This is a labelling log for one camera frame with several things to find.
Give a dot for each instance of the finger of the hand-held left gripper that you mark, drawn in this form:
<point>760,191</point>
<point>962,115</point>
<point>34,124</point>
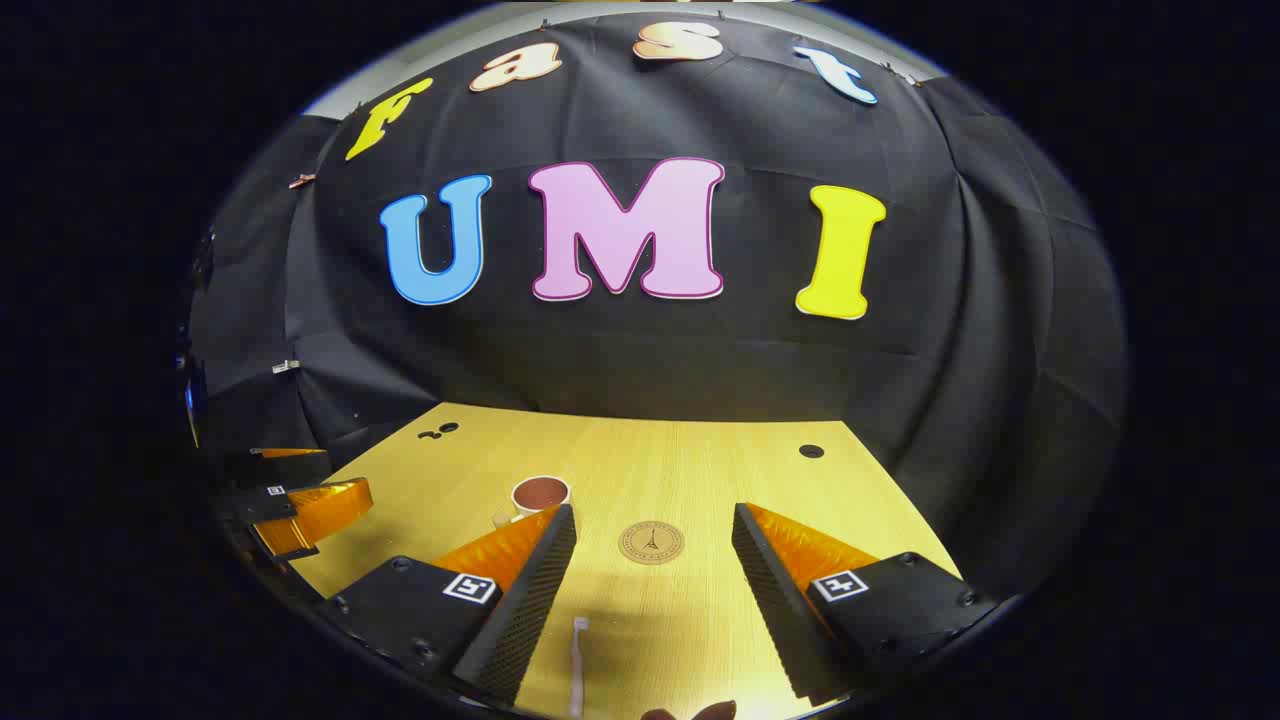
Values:
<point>325,510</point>
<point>295,468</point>

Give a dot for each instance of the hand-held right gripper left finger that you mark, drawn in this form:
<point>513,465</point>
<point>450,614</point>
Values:
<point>530,610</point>

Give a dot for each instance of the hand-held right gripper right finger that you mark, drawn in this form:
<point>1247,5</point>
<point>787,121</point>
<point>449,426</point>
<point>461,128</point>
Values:
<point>775,610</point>

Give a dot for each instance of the white toothbrush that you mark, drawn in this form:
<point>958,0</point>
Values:
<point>579,660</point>

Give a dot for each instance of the beige cup with brown inside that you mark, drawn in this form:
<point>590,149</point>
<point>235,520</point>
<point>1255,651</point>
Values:
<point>541,492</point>

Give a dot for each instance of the round brown coaster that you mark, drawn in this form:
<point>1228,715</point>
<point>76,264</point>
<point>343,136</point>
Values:
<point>651,543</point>

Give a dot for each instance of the wooden desktop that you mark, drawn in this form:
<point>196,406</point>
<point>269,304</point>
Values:
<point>680,470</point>

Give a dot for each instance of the black backdrop cloth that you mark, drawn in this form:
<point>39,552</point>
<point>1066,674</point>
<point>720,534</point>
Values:
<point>700,350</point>

